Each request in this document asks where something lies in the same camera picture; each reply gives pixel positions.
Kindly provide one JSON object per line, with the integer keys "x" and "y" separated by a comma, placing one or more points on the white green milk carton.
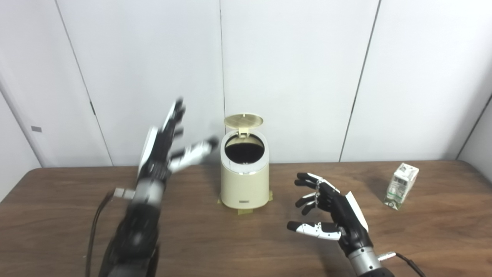
{"x": 400, "y": 186}

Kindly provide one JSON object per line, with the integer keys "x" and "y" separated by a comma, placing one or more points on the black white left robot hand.
{"x": 157, "y": 154}

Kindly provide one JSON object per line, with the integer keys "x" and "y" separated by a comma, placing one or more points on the cream round bin lid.
{"x": 243, "y": 120}

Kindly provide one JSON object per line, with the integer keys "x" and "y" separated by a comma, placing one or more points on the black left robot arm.
{"x": 134, "y": 234}

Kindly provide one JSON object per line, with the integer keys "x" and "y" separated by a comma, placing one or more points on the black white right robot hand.
{"x": 346, "y": 217}

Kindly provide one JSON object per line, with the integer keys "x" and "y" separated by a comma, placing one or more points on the cream trash bin with lid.
{"x": 244, "y": 184}

